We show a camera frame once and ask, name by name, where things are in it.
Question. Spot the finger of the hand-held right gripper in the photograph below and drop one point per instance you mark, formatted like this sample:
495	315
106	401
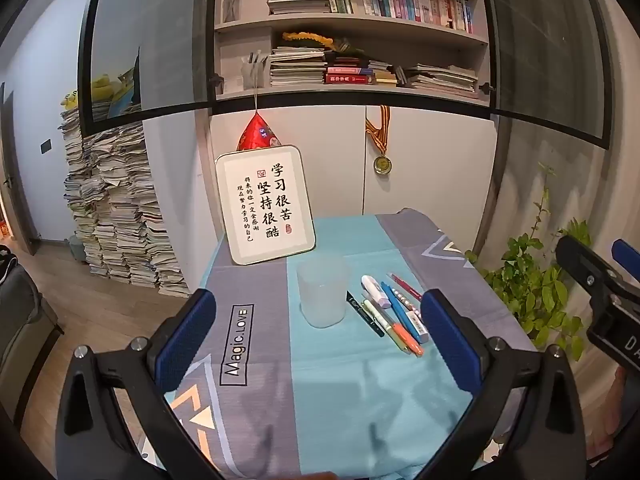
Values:
580	265
627	257

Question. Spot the person's foot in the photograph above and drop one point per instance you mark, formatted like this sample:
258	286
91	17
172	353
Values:
607	440

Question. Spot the white and purple eraser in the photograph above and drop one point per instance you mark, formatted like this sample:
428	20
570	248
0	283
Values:
376	291

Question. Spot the red pen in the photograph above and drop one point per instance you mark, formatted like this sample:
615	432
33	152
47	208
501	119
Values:
405	286

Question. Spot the blue pen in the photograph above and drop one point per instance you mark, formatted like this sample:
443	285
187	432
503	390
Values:
400	310

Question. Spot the gold medal with striped ribbon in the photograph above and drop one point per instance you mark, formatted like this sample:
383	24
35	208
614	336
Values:
382	164

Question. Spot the stack of papers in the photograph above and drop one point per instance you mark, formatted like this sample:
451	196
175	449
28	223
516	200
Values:
440	80

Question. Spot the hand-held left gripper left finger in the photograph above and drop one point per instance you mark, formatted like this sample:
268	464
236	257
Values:
187	332

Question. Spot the yellow plush toy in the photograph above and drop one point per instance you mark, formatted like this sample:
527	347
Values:
70	100
107	85

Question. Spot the stack of magazines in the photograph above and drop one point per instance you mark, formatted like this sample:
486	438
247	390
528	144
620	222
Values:
297	67

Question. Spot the yellow artificial flowers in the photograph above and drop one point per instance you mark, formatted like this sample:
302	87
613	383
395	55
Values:
307	39

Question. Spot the green potted plant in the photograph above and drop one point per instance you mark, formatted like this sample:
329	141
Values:
530	280

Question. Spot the wall bookshelf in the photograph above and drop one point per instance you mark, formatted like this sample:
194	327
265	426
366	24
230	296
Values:
350	40

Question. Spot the row of upright books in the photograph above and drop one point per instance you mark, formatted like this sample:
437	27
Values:
400	2

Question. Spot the black pen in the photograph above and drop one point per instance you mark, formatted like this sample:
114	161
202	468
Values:
365	312

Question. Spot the black wall switch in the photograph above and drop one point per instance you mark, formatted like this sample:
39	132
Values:
46	146

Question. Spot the green highlighter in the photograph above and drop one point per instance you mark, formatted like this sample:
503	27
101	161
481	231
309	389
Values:
375	312

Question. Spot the dark door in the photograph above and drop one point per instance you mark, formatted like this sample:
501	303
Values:
17	185

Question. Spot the framed calligraphy sign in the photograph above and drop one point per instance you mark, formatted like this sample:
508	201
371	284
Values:
265	205

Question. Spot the orange highlighter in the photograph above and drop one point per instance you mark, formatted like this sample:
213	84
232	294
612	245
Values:
406	340

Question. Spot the frosted plastic cup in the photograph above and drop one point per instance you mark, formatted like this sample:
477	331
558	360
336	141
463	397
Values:
322	290

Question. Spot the red hanging ornament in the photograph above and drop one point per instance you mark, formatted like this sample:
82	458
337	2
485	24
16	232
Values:
257	132

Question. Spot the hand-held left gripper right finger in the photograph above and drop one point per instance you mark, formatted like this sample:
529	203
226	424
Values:
450	342

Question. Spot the tall pile of books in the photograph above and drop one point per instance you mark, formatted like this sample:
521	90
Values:
120	210

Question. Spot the white pen holder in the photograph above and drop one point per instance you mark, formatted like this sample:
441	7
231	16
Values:
254	77

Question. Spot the stack of red books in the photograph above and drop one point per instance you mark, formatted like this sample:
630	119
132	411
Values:
350	77

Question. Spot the glass cabinet door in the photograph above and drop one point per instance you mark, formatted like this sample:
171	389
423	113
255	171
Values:
545	45
150	35

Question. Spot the clear glass jar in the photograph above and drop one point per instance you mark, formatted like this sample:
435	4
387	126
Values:
232	2

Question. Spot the grey sofa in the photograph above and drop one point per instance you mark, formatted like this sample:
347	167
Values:
25	330

